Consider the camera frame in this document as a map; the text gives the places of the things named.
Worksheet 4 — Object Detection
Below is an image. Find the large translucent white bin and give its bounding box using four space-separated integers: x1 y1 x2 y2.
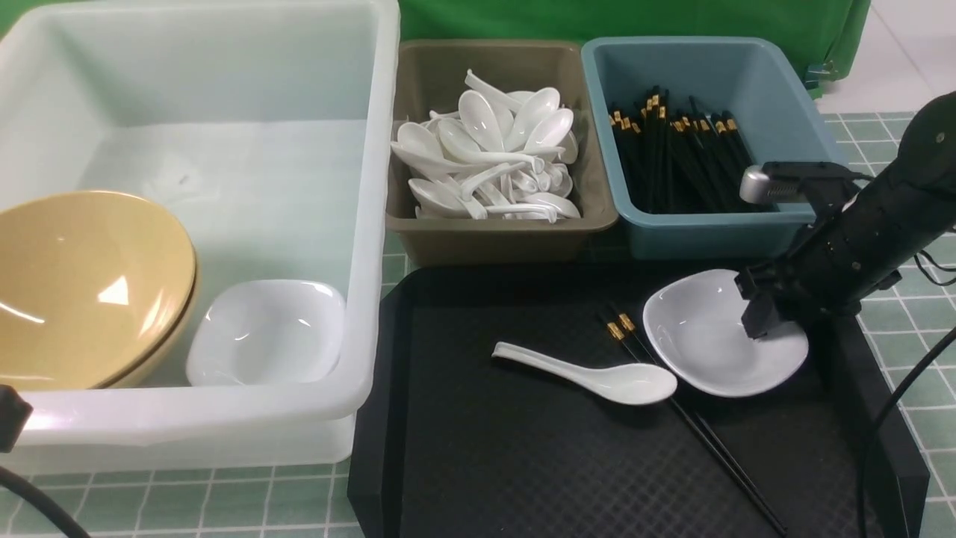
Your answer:
2 1 400 474

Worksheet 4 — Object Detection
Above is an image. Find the black cable left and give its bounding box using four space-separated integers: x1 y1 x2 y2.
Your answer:
0 465 90 538

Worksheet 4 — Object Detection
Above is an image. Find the pile of white spoons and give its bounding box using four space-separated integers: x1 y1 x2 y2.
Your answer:
391 71 583 224

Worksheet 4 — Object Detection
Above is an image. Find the white square dish in bin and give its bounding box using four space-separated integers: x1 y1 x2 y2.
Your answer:
187 279 347 387

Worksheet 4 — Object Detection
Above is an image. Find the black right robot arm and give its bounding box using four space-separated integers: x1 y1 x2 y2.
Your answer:
735 94 955 339

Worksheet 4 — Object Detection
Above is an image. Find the blue chopstick bin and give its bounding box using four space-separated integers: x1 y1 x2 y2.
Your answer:
581 35 845 260

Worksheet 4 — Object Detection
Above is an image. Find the black cable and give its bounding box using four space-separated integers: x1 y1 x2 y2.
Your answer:
855 250 956 538
0 465 90 538

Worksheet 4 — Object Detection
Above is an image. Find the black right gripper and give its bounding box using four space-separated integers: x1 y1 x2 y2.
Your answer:
735 259 863 339

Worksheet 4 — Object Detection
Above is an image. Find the black cable right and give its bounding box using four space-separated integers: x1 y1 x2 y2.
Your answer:
855 250 956 538

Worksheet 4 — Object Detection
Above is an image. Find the black chopstick gold band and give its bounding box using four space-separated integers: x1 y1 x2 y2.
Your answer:
597 308 781 537
609 302 789 535

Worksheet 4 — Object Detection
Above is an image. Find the white square dish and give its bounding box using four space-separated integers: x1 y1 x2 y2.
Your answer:
642 268 809 398
187 279 347 387

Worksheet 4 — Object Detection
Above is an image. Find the white ceramic soup spoon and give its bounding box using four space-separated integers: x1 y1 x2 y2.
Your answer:
491 341 678 406

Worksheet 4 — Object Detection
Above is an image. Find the bundle of black chopsticks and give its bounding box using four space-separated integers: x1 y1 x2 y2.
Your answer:
608 86 776 214

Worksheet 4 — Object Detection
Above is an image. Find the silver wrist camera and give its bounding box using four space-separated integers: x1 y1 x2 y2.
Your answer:
739 162 870 219

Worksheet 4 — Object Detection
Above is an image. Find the olive brown spoon bin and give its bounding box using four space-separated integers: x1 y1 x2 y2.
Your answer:
385 40 618 267

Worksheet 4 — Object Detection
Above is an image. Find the yellow noodle bowl in bin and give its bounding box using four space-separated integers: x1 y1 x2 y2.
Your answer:
96 265 202 389

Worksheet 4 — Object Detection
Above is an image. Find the yellow noodle bowl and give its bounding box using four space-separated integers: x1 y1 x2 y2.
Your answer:
96 265 202 389
1 191 199 392

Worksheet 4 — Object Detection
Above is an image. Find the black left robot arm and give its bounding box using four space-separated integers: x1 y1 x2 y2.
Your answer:
0 385 34 454

